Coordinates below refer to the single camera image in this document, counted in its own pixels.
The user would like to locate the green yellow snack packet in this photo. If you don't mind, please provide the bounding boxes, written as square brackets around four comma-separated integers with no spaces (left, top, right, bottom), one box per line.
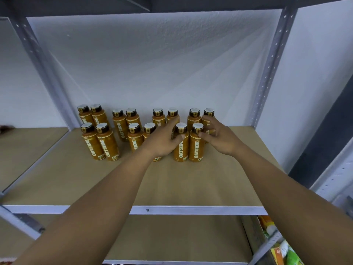
[272,240,305,265]

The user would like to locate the person's left forearm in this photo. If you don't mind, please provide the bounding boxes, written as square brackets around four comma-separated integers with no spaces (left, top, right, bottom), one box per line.
[12,147,163,265]

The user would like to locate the white metal shelving rack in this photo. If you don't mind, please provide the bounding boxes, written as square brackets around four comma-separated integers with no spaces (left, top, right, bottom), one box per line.
[0,0,353,265]

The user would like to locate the person's right hand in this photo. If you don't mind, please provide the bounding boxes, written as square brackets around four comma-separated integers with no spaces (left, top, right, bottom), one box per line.
[201,116,244,158]

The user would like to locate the person's right forearm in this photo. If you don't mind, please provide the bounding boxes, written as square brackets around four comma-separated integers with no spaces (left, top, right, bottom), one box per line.
[229,143,353,265]

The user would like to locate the orange snack packet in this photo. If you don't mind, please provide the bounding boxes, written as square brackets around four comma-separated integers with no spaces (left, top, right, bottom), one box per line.
[258,215,278,239]

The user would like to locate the person's left hand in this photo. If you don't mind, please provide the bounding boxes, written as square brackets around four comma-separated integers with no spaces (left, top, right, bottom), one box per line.
[139,117,186,159]

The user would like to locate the orange bottle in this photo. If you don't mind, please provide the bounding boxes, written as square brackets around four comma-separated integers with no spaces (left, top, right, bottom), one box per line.
[173,122,190,163]
[189,122,205,163]

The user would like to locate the plain brown carton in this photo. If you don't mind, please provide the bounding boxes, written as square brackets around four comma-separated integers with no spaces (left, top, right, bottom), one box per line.
[240,214,305,265]

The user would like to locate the group of orange Oatside bottles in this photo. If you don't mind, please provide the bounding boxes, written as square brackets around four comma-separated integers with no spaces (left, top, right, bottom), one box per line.
[76,103,217,163]

